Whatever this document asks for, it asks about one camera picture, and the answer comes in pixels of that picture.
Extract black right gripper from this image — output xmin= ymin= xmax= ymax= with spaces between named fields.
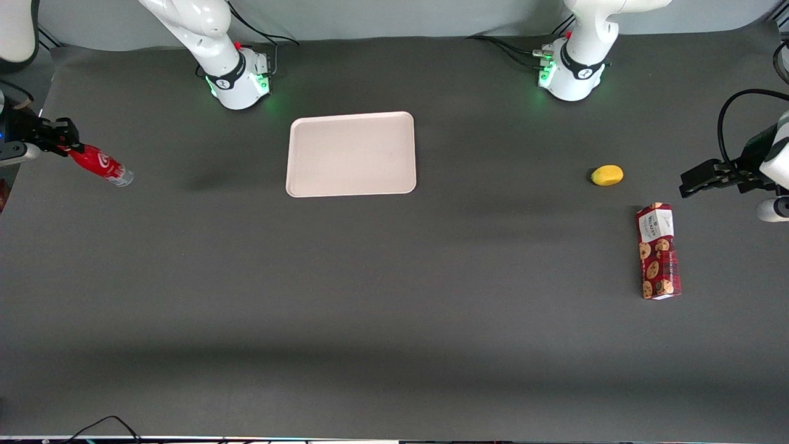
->
xmin=5 ymin=106 xmax=85 ymax=157

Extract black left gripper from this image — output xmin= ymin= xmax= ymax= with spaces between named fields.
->
xmin=680 ymin=123 xmax=779 ymax=198

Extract red coke bottle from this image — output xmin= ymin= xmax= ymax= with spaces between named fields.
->
xmin=67 ymin=144 xmax=134 ymax=187

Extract beige plastic tray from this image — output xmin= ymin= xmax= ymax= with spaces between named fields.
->
xmin=286 ymin=112 xmax=417 ymax=198

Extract red cookie box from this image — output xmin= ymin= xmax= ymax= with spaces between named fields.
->
xmin=636 ymin=203 xmax=682 ymax=300

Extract dark grey table mat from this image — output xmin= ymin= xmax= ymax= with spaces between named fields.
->
xmin=0 ymin=22 xmax=789 ymax=440

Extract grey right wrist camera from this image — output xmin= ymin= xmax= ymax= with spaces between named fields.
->
xmin=0 ymin=142 xmax=41 ymax=168

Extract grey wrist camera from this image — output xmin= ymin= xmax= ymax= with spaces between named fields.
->
xmin=758 ymin=197 xmax=789 ymax=223
xmin=0 ymin=142 xmax=41 ymax=168

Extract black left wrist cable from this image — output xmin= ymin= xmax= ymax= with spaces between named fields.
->
xmin=717 ymin=89 xmax=789 ymax=167

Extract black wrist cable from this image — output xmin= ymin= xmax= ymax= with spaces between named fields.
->
xmin=0 ymin=79 xmax=35 ymax=109
xmin=717 ymin=89 xmax=789 ymax=167

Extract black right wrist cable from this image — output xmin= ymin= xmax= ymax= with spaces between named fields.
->
xmin=0 ymin=79 xmax=35 ymax=109

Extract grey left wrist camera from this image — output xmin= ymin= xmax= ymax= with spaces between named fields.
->
xmin=758 ymin=197 xmax=789 ymax=223

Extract black cable at mat corner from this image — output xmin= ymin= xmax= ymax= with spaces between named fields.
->
xmin=772 ymin=38 xmax=789 ymax=84

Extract black right arm base cables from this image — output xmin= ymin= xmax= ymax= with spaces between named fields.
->
xmin=227 ymin=3 xmax=301 ymax=78

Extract black arm base cables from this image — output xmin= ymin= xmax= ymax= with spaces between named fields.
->
xmin=227 ymin=3 xmax=301 ymax=78
xmin=465 ymin=35 xmax=554 ymax=70

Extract black left arm base cables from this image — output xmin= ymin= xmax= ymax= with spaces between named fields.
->
xmin=465 ymin=35 xmax=554 ymax=70

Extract black cable at table edge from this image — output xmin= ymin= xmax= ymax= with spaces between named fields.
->
xmin=62 ymin=416 xmax=144 ymax=444

